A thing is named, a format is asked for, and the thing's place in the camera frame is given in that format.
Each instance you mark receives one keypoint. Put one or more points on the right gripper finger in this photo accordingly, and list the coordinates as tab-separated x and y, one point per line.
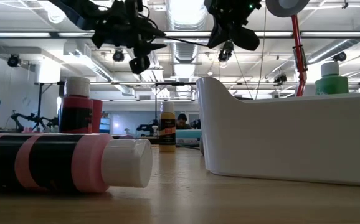
245	39
219	35

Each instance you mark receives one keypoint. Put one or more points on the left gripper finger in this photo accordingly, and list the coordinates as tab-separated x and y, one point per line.
142	63
153	32

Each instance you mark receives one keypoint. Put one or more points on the yellow paint bottle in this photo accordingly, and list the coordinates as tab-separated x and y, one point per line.
167	124

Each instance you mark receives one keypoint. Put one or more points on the pink-red plastic cup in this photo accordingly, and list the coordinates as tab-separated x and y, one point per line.
97	115

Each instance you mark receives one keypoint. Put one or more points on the violet paint bottle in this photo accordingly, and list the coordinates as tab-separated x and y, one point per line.
127	136

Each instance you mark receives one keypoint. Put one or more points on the green paint bottle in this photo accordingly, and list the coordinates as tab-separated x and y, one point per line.
331	84

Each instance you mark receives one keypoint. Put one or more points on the background black robot arm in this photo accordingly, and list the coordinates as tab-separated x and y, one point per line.
32	118
145	127

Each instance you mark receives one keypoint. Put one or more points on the red paint bottle black label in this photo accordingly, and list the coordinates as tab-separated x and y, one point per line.
75	118

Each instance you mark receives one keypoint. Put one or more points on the pink paint bottle black label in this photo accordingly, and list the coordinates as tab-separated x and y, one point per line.
52	161

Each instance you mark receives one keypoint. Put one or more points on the black ceiling spotlight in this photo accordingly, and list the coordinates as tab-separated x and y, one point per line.
224	56
339	56
13	60
118	56
280	78

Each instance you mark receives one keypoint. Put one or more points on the person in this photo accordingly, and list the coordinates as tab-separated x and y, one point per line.
182	119

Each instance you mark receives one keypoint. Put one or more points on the background blue screen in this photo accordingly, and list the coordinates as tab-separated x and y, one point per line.
105	124

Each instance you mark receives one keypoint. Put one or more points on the white plastic bin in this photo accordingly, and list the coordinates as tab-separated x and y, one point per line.
292	140

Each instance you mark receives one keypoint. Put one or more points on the background black rig frame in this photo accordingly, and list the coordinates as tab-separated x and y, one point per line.
173	83

